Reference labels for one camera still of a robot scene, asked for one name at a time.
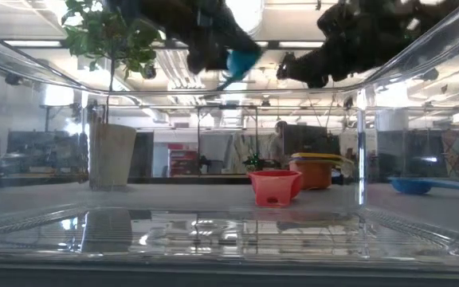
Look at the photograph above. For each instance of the green leafy plant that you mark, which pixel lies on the green leafy plant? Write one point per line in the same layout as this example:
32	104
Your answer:
94	36

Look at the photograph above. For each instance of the person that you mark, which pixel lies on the person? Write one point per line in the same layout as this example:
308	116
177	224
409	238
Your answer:
279	145

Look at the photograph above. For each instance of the black metal frame stand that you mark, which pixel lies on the black metal frame stand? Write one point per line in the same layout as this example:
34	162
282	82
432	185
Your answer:
198	131

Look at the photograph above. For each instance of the clear plastic basket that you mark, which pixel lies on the clear plastic basket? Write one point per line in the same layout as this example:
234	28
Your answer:
229	239

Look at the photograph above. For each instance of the white draped cloth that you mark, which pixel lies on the white draped cloth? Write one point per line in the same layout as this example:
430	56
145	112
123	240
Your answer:
241	147

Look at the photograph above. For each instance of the blue measuring cup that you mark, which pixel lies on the blue measuring cup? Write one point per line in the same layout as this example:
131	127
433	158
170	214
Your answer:
413	186

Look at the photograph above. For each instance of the red measuring cup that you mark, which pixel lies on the red measuring cup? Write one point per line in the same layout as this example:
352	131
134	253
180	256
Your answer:
273	189

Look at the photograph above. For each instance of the red shelf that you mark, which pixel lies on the red shelf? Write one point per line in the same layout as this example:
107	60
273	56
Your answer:
181	159

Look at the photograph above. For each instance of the beige plant pot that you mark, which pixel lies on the beige plant pot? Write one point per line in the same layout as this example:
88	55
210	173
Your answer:
112	155

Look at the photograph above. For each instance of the small teal measuring cup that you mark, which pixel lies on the small teal measuring cup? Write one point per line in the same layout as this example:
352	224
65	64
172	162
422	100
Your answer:
239	64

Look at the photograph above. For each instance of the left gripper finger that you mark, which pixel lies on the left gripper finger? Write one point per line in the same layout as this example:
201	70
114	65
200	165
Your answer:
239	34

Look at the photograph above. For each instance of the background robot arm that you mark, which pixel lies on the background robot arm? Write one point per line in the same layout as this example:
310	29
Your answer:
255	162
205	163

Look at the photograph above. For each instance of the black monitor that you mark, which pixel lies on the black monitor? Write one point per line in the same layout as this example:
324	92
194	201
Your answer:
305	139

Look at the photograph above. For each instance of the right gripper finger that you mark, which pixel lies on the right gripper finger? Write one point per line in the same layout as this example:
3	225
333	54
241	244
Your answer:
321	69

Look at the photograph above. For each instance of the ceiling light bar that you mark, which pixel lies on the ceiling light bar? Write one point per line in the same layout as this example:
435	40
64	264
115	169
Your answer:
32	43
301	44

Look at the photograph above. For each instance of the black hanging spotlight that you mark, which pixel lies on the black hanging spotlight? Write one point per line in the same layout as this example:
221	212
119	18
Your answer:
285	65

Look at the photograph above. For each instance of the orange measuring cup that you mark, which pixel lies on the orange measuring cup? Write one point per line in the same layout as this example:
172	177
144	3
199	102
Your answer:
313	175

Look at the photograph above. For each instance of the yellow measuring cup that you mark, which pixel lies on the yellow measuring cup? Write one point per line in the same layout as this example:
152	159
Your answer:
317	156

